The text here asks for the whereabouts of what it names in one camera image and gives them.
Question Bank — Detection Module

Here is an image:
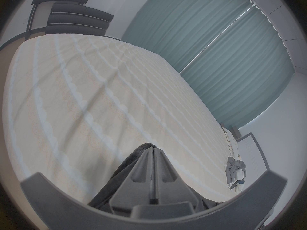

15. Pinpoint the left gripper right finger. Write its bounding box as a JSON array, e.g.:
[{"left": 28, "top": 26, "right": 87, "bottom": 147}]
[{"left": 153, "top": 147, "right": 200, "bottom": 211}]

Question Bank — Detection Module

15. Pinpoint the black T-shirt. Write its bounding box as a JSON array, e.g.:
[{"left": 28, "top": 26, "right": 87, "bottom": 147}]
[{"left": 87, "top": 143, "right": 222, "bottom": 213}]

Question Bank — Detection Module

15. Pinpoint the blue-green curtain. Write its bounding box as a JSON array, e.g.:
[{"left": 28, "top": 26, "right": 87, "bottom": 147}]
[
  {"left": 179, "top": 6, "right": 296, "bottom": 129},
  {"left": 121, "top": 0, "right": 255, "bottom": 74}
]

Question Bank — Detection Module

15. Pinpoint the pile of clothes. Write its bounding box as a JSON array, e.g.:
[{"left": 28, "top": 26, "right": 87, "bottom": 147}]
[{"left": 225, "top": 156, "right": 247, "bottom": 192}]

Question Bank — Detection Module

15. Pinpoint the grey bedside table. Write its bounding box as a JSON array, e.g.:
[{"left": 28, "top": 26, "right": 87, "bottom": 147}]
[{"left": 230, "top": 126, "right": 242, "bottom": 141}]

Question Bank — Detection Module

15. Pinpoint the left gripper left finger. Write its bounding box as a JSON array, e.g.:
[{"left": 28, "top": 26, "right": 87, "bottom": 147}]
[{"left": 109, "top": 147, "right": 155, "bottom": 213}]

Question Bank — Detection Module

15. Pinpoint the dark grey small table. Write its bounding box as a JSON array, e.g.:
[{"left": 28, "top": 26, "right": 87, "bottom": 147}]
[{"left": 25, "top": 0, "right": 92, "bottom": 39}]

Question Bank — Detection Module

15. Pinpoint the bed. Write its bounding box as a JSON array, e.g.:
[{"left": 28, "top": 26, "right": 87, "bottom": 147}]
[{"left": 1, "top": 33, "right": 270, "bottom": 204}]

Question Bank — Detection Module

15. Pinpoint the white printed pillow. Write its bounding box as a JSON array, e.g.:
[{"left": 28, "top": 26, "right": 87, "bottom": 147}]
[{"left": 220, "top": 126, "right": 241, "bottom": 158}]

